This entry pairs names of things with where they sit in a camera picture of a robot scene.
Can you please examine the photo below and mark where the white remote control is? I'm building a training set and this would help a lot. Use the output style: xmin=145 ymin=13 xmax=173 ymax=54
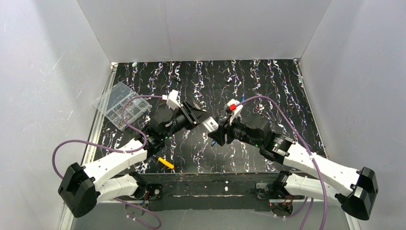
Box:
xmin=202 ymin=117 xmax=219 ymax=133

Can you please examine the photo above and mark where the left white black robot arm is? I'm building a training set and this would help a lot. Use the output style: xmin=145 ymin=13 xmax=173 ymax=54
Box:
xmin=58 ymin=102 xmax=218 ymax=218

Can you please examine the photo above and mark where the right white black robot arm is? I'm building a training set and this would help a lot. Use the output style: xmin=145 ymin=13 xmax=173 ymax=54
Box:
xmin=203 ymin=114 xmax=379 ymax=220

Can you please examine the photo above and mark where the clear plastic screw organizer box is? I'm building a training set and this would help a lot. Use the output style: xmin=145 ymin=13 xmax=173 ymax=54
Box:
xmin=93 ymin=82 xmax=151 ymax=131

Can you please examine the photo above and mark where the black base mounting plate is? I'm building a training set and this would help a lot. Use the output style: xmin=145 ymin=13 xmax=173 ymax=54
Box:
xmin=115 ymin=172 xmax=306 ymax=213

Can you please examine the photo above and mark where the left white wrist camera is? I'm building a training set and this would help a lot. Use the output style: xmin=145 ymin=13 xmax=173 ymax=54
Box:
xmin=162 ymin=90 xmax=180 ymax=110

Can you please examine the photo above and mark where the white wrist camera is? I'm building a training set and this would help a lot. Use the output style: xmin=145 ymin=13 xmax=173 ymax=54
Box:
xmin=226 ymin=99 xmax=243 ymax=125
xmin=162 ymin=90 xmax=180 ymax=110

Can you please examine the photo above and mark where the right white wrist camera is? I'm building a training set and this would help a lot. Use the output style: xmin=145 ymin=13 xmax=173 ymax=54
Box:
xmin=226 ymin=99 xmax=243 ymax=125

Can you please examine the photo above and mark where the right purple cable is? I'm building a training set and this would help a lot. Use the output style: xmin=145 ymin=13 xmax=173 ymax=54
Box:
xmin=236 ymin=95 xmax=329 ymax=230

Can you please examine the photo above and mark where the purple cable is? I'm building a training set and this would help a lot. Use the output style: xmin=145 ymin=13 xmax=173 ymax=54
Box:
xmin=236 ymin=95 xmax=329 ymax=230
xmin=52 ymin=94 xmax=164 ymax=230

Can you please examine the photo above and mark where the aluminium frame rail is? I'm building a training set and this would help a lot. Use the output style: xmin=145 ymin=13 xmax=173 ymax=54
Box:
xmin=58 ymin=62 xmax=361 ymax=230

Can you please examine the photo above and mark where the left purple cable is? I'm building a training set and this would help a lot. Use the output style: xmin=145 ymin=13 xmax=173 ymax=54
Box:
xmin=52 ymin=94 xmax=164 ymax=230

